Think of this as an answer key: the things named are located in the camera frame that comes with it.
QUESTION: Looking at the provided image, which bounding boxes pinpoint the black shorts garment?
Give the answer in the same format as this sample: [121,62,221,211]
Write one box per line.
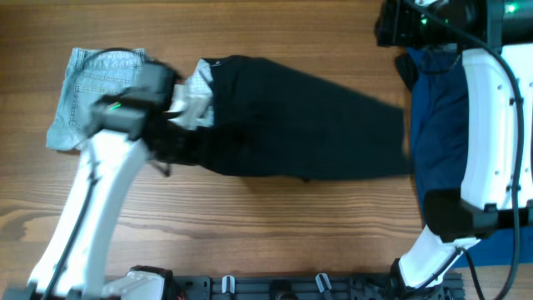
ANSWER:
[176,56,411,180]

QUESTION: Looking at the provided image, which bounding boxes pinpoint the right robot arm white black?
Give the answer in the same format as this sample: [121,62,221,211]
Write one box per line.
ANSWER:
[375,0,532,293]

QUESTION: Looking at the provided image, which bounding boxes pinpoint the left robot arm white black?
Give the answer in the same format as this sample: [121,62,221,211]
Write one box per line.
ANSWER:
[3,62,197,299]

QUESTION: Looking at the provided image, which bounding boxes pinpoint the small black cloth piece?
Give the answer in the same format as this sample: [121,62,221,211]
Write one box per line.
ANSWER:
[394,53,419,93]

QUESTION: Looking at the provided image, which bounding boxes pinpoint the blue garment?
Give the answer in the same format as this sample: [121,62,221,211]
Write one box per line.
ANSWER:
[406,41,533,268]

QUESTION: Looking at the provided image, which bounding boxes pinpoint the folded light blue jeans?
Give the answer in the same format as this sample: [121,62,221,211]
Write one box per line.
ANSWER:
[46,47,147,152]

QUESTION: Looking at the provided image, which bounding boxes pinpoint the black mounting rail base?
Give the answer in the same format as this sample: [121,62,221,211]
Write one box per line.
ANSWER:
[174,273,466,300]

